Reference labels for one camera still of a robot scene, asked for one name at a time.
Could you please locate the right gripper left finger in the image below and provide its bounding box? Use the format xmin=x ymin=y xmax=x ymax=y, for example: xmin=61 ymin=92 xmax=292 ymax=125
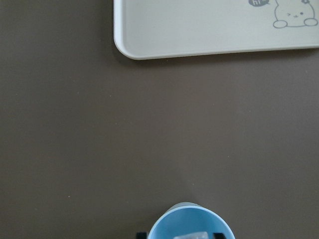
xmin=136 ymin=232 xmax=148 ymax=239

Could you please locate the cream rabbit tray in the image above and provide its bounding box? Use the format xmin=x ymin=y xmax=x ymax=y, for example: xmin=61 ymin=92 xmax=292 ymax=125
xmin=114 ymin=0 xmax=319 ymax=60

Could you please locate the light blue plastic cup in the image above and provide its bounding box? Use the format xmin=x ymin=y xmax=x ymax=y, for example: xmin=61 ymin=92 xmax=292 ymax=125
xmin=148 ymin=202 xmax=235 ymax=239

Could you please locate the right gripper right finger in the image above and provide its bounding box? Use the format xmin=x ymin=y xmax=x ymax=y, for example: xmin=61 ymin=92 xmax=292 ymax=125
xmin=213 ymin=233 xmax=226 ymax=239

